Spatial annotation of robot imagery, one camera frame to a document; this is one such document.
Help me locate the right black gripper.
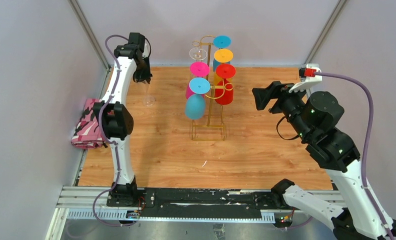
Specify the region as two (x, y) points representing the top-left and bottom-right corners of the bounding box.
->
(251, 80), (312, 141)

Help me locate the clear wine glass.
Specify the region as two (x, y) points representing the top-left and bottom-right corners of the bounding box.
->
(189, 47), (208, 61)
(142, 81), (155, 107)

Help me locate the pink wine glass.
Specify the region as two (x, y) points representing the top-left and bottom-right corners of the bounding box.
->
(185, 61), (211, 99)

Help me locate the light blue wine glass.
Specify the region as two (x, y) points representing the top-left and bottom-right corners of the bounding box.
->
(184, 77), (211, 120)

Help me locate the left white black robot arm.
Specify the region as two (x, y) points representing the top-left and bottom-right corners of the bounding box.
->
(93, 32), (152, 207)

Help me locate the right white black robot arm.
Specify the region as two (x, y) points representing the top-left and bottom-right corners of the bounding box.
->
(252, 81), (396, 240)

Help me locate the red wine glass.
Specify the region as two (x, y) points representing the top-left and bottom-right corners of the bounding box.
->
(214, 63), (236, 106)

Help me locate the yellow wine glass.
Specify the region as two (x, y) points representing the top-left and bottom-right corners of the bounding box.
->
(212, 48), (234, 85)

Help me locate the back blue wine glass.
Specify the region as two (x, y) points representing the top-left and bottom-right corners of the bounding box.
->
(212, 35), (232, 71)

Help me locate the pink camouflage cloth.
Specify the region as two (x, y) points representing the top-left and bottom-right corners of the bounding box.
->
(71, 98), (107, 150)

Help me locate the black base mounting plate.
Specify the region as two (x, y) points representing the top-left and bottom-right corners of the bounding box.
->
(106, 187), (292, 220)

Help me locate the gold wire glass rack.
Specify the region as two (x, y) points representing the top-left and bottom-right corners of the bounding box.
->
(191, 35), (227, 141)

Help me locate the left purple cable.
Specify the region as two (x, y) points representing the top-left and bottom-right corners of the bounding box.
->
(91, 34), (142, 228)

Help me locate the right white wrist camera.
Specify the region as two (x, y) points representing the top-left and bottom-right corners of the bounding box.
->
(288, 63), (322, 93)

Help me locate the aluminium frame rail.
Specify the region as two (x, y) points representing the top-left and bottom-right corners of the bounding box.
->
(46, 186), (335, 240)

